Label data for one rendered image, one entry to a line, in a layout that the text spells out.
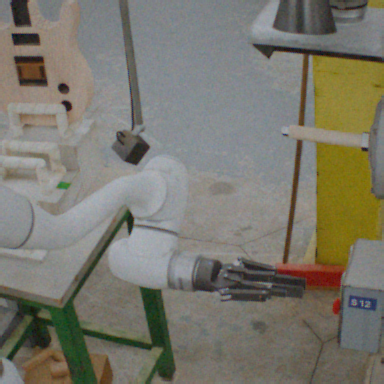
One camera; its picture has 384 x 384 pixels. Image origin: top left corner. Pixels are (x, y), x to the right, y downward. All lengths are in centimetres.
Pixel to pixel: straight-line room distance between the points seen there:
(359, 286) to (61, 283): 78
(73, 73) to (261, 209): 176
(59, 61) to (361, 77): 111
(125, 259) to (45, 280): 34
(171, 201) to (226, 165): 229
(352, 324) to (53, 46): 108
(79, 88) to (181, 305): 134
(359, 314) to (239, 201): 215
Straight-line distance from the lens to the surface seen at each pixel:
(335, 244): 307
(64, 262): 196
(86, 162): 217
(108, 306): 318
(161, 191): 162
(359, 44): 158
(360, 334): 162
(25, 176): 217
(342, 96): 268
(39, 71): 209
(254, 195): 369
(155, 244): 164
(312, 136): 173
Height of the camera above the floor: 216
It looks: 35 degrees down
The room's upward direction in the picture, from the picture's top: 7 degrees counter-clockwise
